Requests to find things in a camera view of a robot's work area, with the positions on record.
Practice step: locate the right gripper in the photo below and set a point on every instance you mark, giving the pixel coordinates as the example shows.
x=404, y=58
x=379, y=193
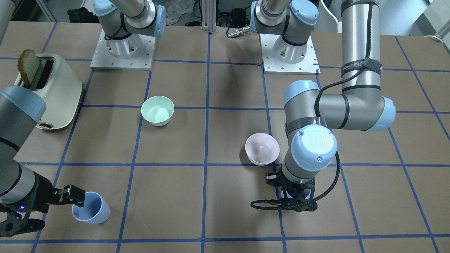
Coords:
x=39, y=194

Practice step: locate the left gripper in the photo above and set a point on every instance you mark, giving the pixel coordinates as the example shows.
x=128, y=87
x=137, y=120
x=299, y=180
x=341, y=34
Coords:
x=271, y=179

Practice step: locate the blue cup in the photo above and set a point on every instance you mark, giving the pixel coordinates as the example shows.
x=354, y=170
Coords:
x=96, y=210

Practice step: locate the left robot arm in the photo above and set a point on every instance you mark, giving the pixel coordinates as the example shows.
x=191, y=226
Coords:
x=311, y=167

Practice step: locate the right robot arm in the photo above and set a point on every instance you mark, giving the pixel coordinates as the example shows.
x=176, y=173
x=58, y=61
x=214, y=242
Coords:
x=21, y=109

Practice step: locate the pink bowl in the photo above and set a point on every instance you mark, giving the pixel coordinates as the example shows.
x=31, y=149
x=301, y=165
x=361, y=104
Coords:
x=262, y=149

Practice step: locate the cream toaster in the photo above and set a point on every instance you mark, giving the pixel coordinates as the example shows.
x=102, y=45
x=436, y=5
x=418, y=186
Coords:
x=60, y=89

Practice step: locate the toast slice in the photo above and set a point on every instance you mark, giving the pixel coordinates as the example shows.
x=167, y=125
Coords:
x=30, y=68

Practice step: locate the green bowl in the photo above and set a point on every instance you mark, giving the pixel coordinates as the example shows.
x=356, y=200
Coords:
x=158, y=110

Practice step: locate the white chair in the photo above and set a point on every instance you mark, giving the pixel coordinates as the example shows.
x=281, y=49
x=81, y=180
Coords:
x=329, y=18

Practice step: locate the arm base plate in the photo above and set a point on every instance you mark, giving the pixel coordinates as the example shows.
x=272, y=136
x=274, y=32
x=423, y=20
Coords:
x=282, y=58
x=133, y=53

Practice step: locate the aluminium frame post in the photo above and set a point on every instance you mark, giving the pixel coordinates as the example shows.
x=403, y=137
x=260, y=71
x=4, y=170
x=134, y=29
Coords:
x=209, y=15

